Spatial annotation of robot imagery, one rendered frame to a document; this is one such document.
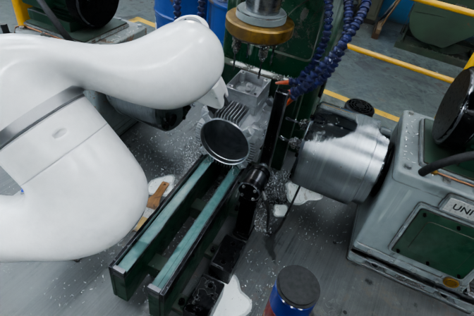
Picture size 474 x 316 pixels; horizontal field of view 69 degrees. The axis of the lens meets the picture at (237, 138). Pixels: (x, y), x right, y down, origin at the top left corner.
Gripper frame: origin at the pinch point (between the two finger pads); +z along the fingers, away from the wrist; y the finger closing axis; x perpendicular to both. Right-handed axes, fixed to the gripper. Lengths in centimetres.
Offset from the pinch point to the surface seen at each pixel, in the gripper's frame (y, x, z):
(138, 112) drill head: -21.8, -8.5, 4.5
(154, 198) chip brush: -9.3, -28.3, 17.4
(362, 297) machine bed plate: 55, -29, 18
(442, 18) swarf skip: 104, 312, 250
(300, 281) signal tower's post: 36, -34, -33
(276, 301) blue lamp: 34, -38, -32
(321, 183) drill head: 35.1, -8.3, 4.2
